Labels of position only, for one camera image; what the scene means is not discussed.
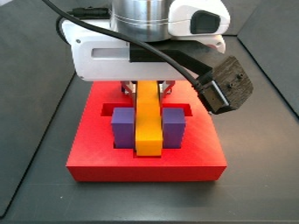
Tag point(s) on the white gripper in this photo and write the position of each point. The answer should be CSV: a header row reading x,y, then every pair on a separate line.
x,y
102,60

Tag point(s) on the yellow long block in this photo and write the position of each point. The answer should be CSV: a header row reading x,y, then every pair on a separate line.
x,y
149,131

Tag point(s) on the red board with slots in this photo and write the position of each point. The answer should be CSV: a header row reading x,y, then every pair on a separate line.
x,y
97,161

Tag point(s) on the purple U-shaped block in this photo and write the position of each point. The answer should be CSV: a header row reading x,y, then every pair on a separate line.
x,y
123,127

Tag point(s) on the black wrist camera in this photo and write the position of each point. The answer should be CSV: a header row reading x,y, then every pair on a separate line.
x,y
225,87

